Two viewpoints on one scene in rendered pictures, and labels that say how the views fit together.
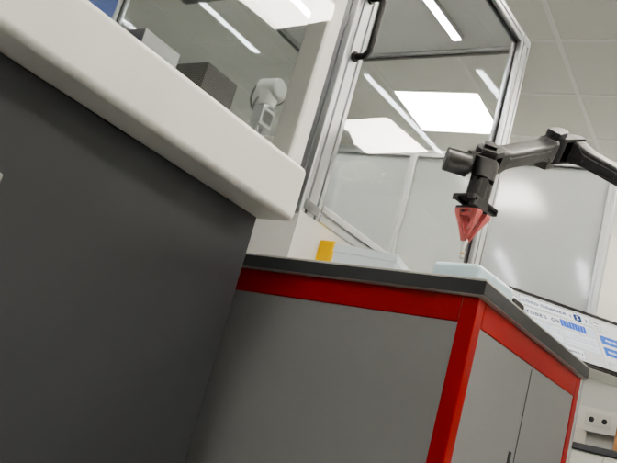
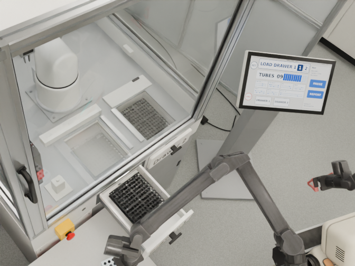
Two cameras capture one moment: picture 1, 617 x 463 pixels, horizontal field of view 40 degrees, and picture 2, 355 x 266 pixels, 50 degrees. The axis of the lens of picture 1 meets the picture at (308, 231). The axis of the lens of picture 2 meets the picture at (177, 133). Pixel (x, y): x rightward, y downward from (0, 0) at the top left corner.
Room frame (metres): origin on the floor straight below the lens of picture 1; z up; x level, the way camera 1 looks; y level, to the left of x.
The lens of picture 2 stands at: (1.49, -0.29, 2.54)
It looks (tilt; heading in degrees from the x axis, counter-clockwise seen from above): 55 degrees down; 351
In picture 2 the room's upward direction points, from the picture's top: 21 degrees clockwise
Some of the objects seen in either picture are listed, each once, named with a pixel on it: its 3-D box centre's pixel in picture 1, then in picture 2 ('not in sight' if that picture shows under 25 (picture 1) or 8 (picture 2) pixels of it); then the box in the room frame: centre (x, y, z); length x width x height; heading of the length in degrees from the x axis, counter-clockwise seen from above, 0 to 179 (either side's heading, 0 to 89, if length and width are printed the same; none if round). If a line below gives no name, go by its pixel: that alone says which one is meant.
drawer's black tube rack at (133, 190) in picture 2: not in sight; (138, 202); (2.21, -0.35, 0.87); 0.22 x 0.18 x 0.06; 53
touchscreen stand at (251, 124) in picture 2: not in sight; (249, 135); (3.00, -0.99, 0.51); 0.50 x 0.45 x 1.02; 12
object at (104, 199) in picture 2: not in sight; (137, 201); (2.21, -0.35, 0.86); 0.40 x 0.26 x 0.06; 53
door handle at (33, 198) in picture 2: (370, 27); (29, 188); (1.92, -0.01, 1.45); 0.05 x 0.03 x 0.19; 53
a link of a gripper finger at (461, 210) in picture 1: (471, 224); not in sight; (1.89, -0.36, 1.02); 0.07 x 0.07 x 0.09; 41
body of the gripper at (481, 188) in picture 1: (477, 195); (129, 257); (1.89, -0.36, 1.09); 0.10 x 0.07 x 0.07; 131
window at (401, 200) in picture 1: (433, 108); (141, 99); (2.33, -0.26, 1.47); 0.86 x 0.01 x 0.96; 143
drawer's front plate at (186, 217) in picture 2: not in sight; (168, 234); (2.09, -0.51, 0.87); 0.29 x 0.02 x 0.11; 143
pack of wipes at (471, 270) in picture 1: (473, 286); not in sight; (1.51, -0.31, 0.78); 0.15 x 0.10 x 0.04; 139
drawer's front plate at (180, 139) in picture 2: not in sight; (169, 148); (2.53, -0.45, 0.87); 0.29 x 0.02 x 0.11; 143
